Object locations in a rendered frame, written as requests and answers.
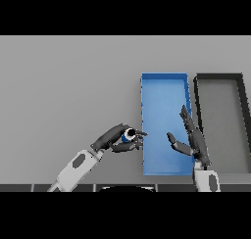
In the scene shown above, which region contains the blue bin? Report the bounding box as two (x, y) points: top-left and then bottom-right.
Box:
(139, 72), (197, 176)

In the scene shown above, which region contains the dark grey bin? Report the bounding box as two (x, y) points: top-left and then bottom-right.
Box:
(192, 72), (251, 174)

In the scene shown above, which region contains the blue pipe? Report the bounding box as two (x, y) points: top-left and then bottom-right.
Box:
(121, 127), (137, 144)

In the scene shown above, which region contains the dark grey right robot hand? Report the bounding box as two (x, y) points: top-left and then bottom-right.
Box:
(166, 104), (212, 168)

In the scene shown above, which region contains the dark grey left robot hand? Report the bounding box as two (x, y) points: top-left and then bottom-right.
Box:
(89, 122), (149, 154)

